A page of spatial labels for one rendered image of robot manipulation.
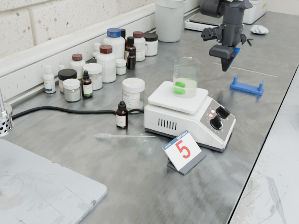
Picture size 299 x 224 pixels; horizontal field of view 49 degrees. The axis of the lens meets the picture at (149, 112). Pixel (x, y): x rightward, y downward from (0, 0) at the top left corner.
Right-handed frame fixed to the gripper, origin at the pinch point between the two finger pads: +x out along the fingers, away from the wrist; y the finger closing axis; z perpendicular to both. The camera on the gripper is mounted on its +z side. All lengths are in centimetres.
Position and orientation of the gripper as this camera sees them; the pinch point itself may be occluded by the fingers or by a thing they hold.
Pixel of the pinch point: (226, 60)
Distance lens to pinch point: 106.1
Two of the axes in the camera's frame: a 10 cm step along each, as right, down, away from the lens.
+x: -0.3, 8.6, 5.1
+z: -8.7, -2.7, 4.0
